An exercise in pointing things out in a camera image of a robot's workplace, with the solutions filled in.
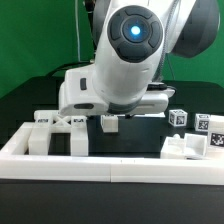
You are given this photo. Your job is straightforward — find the white U-shaped obstacle frame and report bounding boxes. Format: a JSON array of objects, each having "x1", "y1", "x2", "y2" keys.
[{"x1": 0, "y1": 122, "x2": 224, "y2": 186}]

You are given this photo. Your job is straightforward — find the white tagged cube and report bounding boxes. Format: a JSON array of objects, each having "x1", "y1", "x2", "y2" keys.
[
  {"x1": 194, "y1": 114, "x2": 210, "y2": 132},
  {"x1": 168, "y1": 109, "x2": 188, "y2": 127}
]

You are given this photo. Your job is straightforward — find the white marker sheet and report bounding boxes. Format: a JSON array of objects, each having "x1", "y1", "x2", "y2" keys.
[{"x1": 134, "y1": 112, "x2": 165, "y2": 118}]

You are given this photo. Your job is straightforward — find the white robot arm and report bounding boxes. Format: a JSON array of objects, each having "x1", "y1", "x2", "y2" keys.
[{"x1": 59, "y1": 0, "x2": 220, "y2": 116}]

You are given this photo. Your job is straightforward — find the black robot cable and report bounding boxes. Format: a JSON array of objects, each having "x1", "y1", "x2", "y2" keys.
[{"x1": 46, "y1": 0, "x2": 98, "y2": 78}]

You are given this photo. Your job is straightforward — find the white chair seat part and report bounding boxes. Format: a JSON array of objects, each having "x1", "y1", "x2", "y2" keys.
[{"x1": 160, "y1": 133, "x2": 207, "y2": 160}]

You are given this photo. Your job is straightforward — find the white tagged cube near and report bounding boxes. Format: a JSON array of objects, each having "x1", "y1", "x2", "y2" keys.
[{"x1": 168, "y1": 109, "x2": 188, "y2": 127}]

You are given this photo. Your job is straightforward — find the white chair back part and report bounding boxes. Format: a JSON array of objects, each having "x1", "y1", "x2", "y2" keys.
[{"x1": 28, "y1": 110, "x2": 89, "y2": 157}]

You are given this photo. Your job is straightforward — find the white tagged cube far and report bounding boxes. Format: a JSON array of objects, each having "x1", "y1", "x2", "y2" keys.
[{"x1": 194, "y1": 114, "x2": 210, "y2": 132}]

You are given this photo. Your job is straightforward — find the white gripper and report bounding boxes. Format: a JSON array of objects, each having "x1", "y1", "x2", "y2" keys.
[{"x1": 59, "y1": 66, "x2": 175, "y2": 116}]

